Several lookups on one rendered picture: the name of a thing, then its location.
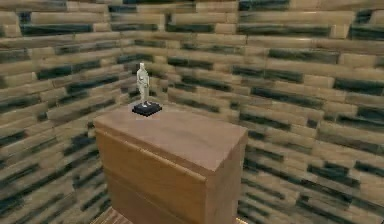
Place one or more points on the white statue on black base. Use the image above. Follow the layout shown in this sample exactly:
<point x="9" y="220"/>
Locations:
<point x="143" y="85"/>

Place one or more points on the brown wooden chest of drawers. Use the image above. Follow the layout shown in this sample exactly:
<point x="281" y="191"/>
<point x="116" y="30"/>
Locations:
<point x="173" y="156"/>

